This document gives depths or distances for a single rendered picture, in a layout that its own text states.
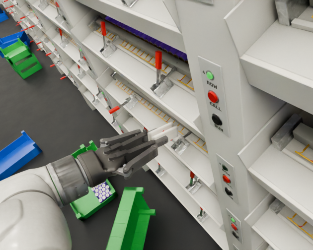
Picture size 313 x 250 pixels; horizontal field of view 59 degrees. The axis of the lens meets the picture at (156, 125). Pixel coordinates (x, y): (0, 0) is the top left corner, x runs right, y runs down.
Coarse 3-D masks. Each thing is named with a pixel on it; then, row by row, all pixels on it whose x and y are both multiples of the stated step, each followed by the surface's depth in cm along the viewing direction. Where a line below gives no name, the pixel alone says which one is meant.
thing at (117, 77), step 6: (120, 78) 97; (126, 84) 93; (132, 90) 93; (138, 90) 88; (144, 96) 86; (150, 102) 84; (156, 114) 81; (168, 114) 77; (174, 120) 76; (180, 132) 73; (192, 132) 71; (204, 144) 67; (204, 150) 67
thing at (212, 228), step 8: (152, 160) 122; (152, 168) 120; (160, 168) 115; (160, 176) 115; (168, 176) 114; (168, 184) 112; (176, 184) 110; (176, 192) 108; (184, 192) 106; (184, 200) 105; (192, 200) 103; (192, 208) 101; (200, 208) 100; (200, 216) 98; (208, 216) 97; (200, 224) 97; (208, 224) 96; (216, 224) 94; (208, 232) 94; (216, 232) 93; (224, 232) 92; (216, 240) 92; (224, 240) 90; (224, 248) 89
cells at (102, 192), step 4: (100, 184) 129; (104, 184) 129; (92, 188) 128; (96, 188) 128; (100, 188) 128; (104, 188) 128; (108, 188) 129; (96, 192) 128; (100, 192) 127; (104, 192) 127; (108, 192) 128; (96, 196) 127; (100, 196) 126; (104, 196) 126; (108, 196) 127; (100, 200) 126
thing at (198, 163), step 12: (108, 72) 100; (108, 84) 102; (120, 96) 95; (132, 108) 89; (144, 108) 86; (156, 108) 84; (144, 120) 84; (156, 120) 81; (168, 120) 79; (168, 144) 74; (180, 156) 70; (192, 156) 69; (204, 156) 67; (192, 168) 67; (204, 168) 65; (204, 180) 64; (216, 192) 60
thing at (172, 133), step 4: (172, 128) 64; (176, 128) 65; (164, 132) 64; (168, 132) 64; (172, 132) 65; (176, 132) 66; (152, 136) 63; (156, 136) 63; (160, 136) 63; (168, 136) 65; (172, 136) 66; (176, 136) 66; (168, 140) 65
